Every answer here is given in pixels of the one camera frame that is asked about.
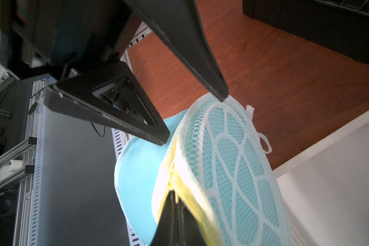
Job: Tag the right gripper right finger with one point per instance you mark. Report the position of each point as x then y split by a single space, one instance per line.
189 232

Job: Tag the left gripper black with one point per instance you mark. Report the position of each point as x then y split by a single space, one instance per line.
50 38

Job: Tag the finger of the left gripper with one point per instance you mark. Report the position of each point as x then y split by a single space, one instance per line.
177 23

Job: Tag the black plastic toolbox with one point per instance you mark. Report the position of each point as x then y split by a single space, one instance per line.
342 26

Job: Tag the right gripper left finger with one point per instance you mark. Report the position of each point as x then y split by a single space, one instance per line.
167 228

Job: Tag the teal mesh laundry bag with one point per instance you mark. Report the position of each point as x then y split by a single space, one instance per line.
213 164

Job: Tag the white perforated plastic basket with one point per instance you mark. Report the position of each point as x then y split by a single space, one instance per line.
326 188

